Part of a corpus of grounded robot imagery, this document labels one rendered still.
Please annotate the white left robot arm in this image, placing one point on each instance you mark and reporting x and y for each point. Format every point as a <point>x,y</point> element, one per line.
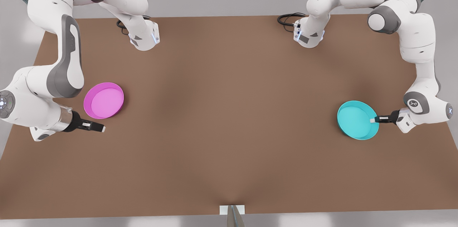
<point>415,34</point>

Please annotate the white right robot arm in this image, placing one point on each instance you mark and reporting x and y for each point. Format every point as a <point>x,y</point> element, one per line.
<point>53,9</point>

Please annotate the blue plate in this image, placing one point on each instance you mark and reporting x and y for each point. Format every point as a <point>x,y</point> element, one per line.
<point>356,119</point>

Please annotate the pink plate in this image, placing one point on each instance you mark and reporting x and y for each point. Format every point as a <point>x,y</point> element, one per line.
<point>103,100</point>

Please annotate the silver frame post with foot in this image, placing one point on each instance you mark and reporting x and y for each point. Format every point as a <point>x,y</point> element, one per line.
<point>233,216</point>

